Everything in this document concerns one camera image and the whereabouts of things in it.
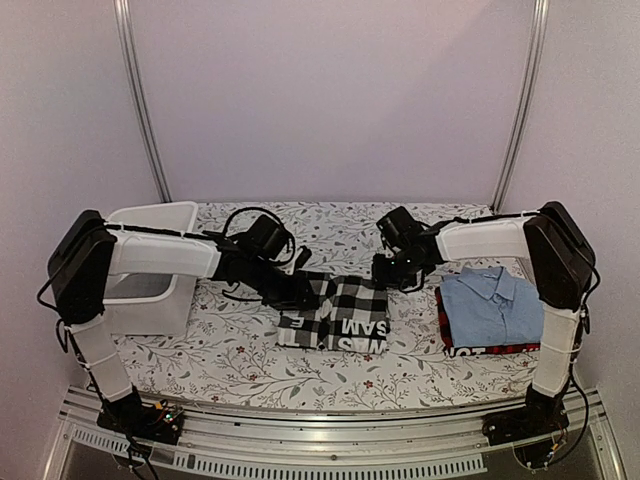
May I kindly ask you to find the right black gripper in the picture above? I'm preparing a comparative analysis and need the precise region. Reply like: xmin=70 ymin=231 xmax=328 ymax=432
xmin=372 ymin=248 xmax=425 ymax=290

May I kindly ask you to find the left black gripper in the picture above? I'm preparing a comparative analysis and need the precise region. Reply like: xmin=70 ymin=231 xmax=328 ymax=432
xmin=246 ymin=257 xmax=320 ymax=311

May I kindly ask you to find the black white plaid shirt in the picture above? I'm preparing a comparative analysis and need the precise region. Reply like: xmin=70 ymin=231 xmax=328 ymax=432
xmin=277 ymin=272 xmax=390 ymax=355

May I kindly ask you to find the red black shirt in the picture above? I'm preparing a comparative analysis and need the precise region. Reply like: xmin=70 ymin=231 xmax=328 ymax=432
xmin=434 ymin=287 xmax=540 ymax=357

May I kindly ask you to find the light blue shirt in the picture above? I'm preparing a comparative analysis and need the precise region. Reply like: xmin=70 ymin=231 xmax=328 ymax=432
xmin=440 ymin=267 xmax=544 ymax=347

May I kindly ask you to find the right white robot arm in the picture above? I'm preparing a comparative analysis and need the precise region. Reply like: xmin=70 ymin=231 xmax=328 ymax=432
xmin=371 ymin=201 xmax=601 ymax=398

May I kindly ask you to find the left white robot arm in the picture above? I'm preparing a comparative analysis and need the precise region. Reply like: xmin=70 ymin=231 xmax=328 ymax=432
xmin=36 ymin=207 xmax=319 ymax=434

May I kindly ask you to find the white plastic bin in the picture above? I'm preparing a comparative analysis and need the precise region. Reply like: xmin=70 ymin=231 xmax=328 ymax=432
xmin=104 ymin=201 xmax=198 ymax=336

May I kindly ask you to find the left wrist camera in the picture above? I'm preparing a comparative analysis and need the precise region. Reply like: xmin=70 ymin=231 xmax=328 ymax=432
xmin=238 ymin=215 xmax=295 ymax=266

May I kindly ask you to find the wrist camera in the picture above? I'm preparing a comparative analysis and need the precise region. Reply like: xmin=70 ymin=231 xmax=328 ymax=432
xmin=238 ymin=215 xmax=295 ymax=266
xmin=376 ymin=206 xmax=428 ymax=252

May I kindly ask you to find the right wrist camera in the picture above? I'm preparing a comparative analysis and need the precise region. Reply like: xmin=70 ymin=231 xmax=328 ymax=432
xmin=376 ymin=206 xmax=428 ymax=252

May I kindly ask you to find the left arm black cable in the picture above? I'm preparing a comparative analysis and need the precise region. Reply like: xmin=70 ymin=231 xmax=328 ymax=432
xmin=219 ymin=206 xmax=296 ymax=261

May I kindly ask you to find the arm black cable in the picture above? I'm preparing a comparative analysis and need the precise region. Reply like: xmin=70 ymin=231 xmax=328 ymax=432
xmin=419 ymin=212 xmax=601 ymax=341
xmin=219 ymin=206 xmax=296 ymax=261

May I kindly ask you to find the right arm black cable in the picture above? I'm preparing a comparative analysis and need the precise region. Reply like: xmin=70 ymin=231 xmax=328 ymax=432
xmin=419 ymin=212 xmax=601 ymax=341

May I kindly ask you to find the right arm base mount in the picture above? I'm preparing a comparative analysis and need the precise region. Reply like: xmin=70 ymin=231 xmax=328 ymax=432
xmin=482 ymin=387 xmax=569 ymax=469

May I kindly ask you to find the aluminium front rail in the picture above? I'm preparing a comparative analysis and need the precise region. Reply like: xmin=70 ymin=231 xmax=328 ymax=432
xmin=44 ymin=387 xmax=632 ymax=479

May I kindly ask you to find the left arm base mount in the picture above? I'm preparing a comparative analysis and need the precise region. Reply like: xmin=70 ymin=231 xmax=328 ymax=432
xmin=97 ymin=389 xmax=184 ymax=445

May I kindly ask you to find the right aluminium frame post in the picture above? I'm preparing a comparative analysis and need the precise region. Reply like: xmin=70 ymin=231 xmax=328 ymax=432
xmin=491 ymin=0 xmax=549 ymax=212

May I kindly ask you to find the aluminium frame post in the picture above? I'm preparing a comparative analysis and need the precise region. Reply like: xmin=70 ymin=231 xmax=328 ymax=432
xmin=491 ymin=0 xmax=549 ymax=212
xmin=113 ymin=0 xmax=173 ymax=203

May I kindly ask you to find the left aluminium frame post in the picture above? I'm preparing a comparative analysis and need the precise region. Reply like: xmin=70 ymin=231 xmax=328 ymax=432
xmin=113 ymin=0 xmax=173 ymax=203

